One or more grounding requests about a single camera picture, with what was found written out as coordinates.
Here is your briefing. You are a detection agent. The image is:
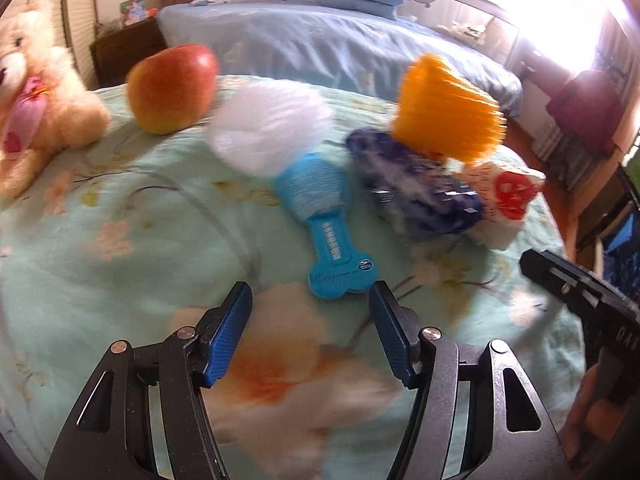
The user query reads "grey bed guard rail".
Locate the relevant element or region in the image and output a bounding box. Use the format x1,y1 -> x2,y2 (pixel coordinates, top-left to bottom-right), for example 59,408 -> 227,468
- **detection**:
395,0 -> 521,61

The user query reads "wardrobe with louvred doors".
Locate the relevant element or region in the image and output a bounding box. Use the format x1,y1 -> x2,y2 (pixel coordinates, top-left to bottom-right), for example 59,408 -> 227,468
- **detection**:
0,0 -> 96,91

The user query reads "wooden nightstand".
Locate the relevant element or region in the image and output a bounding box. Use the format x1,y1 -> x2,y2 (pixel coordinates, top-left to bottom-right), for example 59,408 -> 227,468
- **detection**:
90,20 -> 168,88

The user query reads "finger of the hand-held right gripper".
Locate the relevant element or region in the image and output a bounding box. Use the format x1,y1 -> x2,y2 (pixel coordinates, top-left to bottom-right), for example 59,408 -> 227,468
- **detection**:
520,249 -> 640,321

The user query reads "photo frame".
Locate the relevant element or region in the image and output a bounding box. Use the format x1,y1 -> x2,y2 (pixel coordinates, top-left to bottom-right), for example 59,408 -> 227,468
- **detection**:
120,0 -> 148,26

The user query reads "red coat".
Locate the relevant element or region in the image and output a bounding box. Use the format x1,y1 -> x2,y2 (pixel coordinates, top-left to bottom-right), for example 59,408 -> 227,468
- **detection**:
545,70 -> 631,156

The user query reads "white paper pack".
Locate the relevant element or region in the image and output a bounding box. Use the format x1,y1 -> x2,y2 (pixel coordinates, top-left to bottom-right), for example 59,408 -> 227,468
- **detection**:
450,157 -> 546,251

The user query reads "white foam net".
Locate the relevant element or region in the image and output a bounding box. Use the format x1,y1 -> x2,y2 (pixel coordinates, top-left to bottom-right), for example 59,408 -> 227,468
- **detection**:
210,82 -> 333,176

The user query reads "blue wrapper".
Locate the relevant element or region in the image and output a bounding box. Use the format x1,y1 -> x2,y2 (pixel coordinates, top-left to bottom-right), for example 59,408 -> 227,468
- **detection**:
345,127 -> 483,238

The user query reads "cream teddy bear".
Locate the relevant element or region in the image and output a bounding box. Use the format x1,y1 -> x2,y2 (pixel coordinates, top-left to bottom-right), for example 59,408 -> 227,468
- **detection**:
0,2 -> 111,196

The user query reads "blue bone-shaped packet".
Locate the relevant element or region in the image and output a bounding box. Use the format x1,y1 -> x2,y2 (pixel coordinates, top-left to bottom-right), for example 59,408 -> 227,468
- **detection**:
275,155 -> 381,302

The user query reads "black glossy cabinet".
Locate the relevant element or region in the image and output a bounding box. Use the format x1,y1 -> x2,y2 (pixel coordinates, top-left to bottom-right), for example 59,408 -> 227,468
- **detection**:
575,160 -> 640,301

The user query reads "person's right hand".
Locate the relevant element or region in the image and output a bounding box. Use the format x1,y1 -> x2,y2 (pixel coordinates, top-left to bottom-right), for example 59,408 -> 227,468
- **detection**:
560,364 -> 618,476

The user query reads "red apple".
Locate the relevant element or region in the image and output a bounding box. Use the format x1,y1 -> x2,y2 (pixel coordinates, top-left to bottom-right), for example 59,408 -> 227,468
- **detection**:
126,44 -> 220,135

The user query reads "white printed cushion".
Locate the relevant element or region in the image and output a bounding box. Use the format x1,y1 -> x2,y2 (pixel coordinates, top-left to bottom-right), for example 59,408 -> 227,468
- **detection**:
440,20 -> 483,46

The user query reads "orange foam net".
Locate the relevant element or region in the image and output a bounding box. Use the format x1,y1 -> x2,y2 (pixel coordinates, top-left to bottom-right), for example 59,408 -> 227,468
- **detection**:
390,54 -> 506,163

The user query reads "light green floral sheet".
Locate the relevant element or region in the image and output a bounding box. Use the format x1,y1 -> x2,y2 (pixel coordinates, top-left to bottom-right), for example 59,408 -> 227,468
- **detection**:
0,74 -> 588,480

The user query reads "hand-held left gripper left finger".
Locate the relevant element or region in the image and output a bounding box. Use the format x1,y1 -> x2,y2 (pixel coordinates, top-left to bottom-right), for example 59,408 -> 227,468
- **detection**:
45,281 -> 253,480

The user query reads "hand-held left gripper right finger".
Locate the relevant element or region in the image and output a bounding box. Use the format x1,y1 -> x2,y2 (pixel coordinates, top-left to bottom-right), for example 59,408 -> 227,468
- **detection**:
369,280 -> 571,480

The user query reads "bed with blue sheet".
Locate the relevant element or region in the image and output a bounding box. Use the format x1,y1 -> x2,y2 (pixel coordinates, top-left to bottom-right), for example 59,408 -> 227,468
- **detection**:
155,0 -> 523,111

